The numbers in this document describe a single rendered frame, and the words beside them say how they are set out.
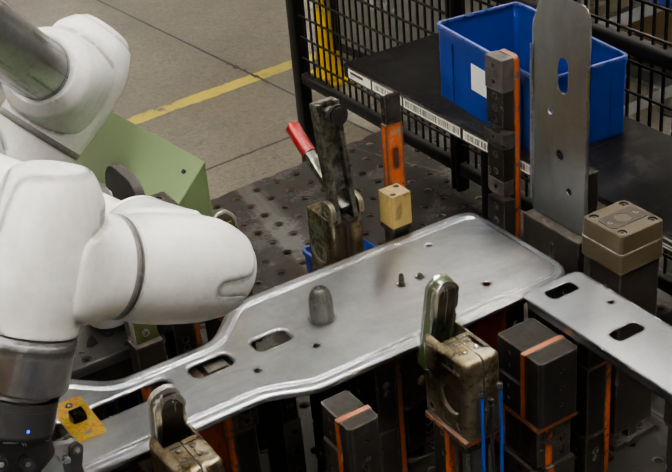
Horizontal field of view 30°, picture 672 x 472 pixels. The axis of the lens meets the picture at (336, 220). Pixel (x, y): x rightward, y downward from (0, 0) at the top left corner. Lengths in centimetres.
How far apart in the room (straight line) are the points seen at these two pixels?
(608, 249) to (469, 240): 20
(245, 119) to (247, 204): 208
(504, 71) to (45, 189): 91
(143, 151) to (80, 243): 111
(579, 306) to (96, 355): 63
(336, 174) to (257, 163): 255
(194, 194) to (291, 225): 40
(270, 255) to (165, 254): 120
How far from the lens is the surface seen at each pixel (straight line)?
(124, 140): 227
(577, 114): 171
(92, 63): 208
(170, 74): 511
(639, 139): 199
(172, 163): 215
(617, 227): 169
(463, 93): 208
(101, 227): 114
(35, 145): 211
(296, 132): 180
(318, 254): 182
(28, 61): 191
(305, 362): 156
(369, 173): 263
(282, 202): 255
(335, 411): 149
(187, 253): 119
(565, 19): 168
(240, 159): 433
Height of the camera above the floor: 191
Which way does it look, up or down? 29 degrees down
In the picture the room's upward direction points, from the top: 5 degrees counter-clockwise
